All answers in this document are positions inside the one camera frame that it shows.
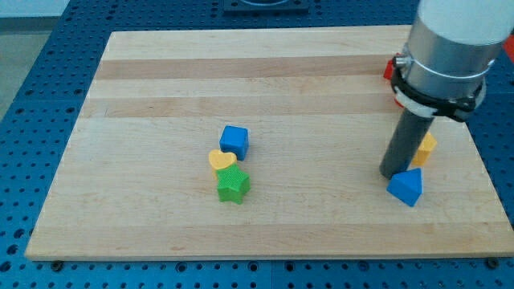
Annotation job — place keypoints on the wooden board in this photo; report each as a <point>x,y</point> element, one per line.
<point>135,183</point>

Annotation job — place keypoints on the red block behind arm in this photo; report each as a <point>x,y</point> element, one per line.
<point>387,74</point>

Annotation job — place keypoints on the yellow block behind rod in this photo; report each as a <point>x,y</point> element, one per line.
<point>424,151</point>

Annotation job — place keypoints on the green star block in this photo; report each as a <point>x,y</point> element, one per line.
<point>233,184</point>

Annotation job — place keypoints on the blue cube block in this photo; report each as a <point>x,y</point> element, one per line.
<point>235,140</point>

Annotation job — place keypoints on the yellow heart block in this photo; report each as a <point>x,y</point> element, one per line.
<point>220,160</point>

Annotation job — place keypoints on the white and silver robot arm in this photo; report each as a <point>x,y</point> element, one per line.
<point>451,46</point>

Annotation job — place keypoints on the blue triangle block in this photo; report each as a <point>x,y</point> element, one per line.
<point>407,186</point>

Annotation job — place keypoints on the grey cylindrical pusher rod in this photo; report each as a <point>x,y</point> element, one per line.
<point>407,137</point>

